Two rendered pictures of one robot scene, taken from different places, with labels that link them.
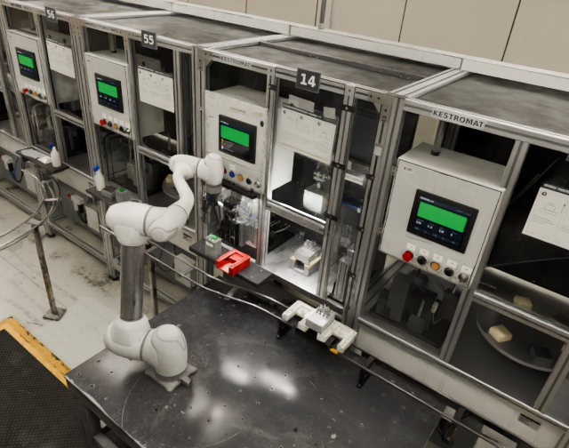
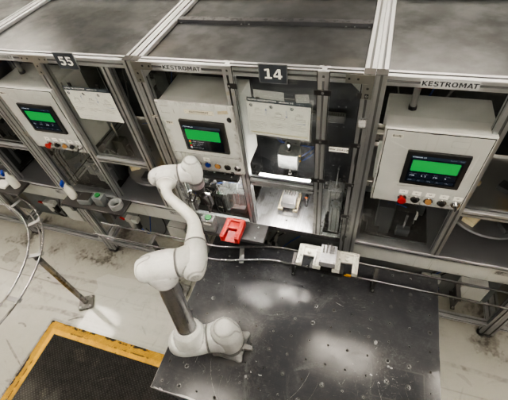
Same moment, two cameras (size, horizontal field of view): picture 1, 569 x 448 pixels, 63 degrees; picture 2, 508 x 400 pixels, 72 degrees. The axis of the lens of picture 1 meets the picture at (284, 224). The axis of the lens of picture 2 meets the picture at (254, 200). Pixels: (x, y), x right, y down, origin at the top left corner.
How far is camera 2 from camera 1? 0.90 m
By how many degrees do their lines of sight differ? 20
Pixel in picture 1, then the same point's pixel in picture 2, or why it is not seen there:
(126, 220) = (159, 275)
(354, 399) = (374, 303)
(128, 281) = (177, 311)
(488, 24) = not seen: outside the picture
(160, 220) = (190, 263)
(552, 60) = not seen: outside the picture
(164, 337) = (224, 334)
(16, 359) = (81, 355)
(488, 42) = not seen: outside the picture
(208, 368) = (257, 327)
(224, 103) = (180, 109)
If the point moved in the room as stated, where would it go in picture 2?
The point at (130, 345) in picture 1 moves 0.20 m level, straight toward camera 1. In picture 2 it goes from (197, 349) to (220, 379)
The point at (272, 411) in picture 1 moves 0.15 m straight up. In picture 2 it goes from (323, 342) to (324, 332)
